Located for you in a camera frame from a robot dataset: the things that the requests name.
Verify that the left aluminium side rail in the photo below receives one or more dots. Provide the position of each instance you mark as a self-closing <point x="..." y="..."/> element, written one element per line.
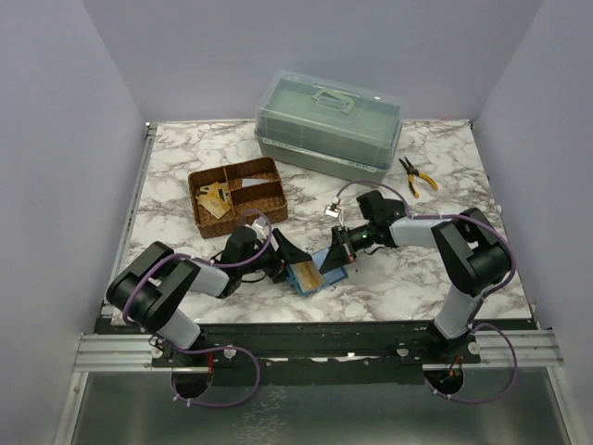
<point x="126" y="233"/>

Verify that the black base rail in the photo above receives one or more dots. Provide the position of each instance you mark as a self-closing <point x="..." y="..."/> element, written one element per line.
<point x="317" y="353"/>

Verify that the green plastic storage box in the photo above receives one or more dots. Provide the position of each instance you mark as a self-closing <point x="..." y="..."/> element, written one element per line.
<point x="328" y="127"/>

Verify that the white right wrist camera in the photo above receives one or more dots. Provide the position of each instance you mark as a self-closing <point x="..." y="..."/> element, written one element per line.
<point x="335" y="210"/>

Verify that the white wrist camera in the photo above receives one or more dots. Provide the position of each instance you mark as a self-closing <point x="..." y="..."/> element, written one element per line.
<point x="261" y="228"/>
<point x="335" y="210"/>

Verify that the brown wicker divided basket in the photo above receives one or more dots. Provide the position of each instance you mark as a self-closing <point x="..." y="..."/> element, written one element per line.
<point x="268" y="198"/>

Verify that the gold credit card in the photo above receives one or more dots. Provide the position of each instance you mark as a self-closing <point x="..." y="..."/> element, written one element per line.
<point x="307" y="276"/>

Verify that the tan card in basket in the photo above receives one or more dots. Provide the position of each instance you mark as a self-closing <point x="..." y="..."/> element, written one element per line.
<point x="215" y="198"/>

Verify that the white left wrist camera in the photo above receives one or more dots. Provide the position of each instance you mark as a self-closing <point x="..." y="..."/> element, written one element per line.
<point x="261" y="228"/>

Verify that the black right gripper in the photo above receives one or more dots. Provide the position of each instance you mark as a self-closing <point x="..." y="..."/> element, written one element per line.
<point x="338" y="255"/>

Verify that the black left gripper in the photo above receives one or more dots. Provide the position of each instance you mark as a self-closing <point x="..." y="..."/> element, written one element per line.
<point x="285" y="253"/>

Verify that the blue leather card holder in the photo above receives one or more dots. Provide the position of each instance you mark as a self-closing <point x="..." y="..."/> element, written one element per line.
<point x="328" y="279"/>

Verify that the white card in basket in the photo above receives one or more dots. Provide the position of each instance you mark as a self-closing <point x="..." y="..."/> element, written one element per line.
<point x="253" y="181"/>

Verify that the yellow handled pliers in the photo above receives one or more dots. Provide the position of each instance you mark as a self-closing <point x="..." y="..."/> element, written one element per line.
<point x="413" y="173"/>

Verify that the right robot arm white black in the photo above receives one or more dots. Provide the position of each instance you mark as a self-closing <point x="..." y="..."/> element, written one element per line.
<point x="477" y="259"/>

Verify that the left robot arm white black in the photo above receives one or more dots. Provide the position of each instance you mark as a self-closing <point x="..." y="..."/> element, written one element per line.
<point x="150" y="290"/>

